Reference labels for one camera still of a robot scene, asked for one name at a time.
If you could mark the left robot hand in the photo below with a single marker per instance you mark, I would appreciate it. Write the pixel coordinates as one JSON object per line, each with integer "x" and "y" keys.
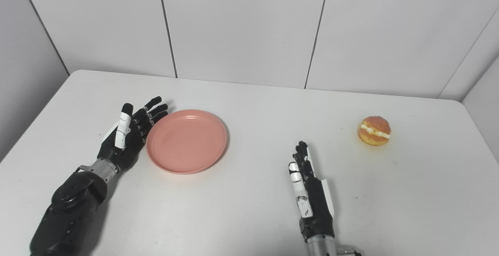
{"x": 126, "y": 137}

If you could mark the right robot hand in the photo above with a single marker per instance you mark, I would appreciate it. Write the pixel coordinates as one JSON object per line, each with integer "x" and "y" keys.
{"x": 312, "y": 197}

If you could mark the pink round plate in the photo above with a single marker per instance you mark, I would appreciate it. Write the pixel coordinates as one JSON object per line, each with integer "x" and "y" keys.
{"x": 186, "y": 141}

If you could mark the cream puff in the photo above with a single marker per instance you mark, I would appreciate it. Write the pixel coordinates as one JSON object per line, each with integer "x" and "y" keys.
{"x": 374, "y": 130}

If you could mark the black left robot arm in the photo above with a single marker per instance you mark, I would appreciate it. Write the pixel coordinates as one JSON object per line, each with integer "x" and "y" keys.
{"x": 70, "y": 213}

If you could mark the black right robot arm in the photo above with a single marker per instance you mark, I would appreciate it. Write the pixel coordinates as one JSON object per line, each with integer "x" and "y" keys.
{"x": 321, "y": 247}

